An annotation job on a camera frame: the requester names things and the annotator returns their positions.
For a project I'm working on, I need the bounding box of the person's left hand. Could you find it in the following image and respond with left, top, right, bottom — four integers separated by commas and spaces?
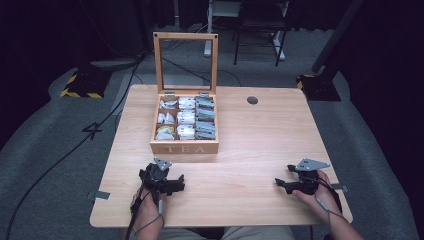
131, 187, 167, 232

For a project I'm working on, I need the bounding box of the row of grey-blue tea packets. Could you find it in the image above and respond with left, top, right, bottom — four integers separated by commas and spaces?
194, 95, 217, 141

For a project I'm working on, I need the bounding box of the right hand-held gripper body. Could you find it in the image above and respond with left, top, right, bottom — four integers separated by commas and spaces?
291, 158, 331, 196

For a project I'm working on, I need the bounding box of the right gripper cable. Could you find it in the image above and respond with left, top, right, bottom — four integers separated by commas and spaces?
313, 178, 349, 234

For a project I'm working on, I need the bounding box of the row of white tea packets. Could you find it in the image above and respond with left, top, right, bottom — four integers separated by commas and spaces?
177, 96, 197, 141

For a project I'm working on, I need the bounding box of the long black floor cable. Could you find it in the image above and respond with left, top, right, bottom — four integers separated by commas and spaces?
4, 53, 148, 240

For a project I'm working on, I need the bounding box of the group of white pyramid tea bags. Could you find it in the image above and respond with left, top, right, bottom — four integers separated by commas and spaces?
155, 98, 178, 141

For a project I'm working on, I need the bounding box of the black yellow striped stand base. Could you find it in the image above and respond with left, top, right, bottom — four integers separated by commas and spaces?
296, 73, 342, 102
59, 67, 113, 100

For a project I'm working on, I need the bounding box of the person's right hand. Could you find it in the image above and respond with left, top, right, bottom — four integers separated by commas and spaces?
292, 169, 342, 222

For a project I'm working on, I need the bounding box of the thin black floor cable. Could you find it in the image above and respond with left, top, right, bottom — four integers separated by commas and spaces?
159, 54, 242, 88

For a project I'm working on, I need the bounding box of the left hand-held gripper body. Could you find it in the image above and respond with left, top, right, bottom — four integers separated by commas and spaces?
138, 157, 173, 205

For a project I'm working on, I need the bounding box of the black metal chair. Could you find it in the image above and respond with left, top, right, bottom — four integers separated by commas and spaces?
232, 0, 290, 67

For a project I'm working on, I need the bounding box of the wooden tea box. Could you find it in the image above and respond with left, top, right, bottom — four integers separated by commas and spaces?
149, 31, 220, 155

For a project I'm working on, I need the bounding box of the dark slanted stand pole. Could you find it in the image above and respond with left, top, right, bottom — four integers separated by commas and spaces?
311, 0, 365, 75

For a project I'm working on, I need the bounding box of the white desk leg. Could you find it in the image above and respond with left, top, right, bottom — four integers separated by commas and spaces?
203, 0, 242, 58

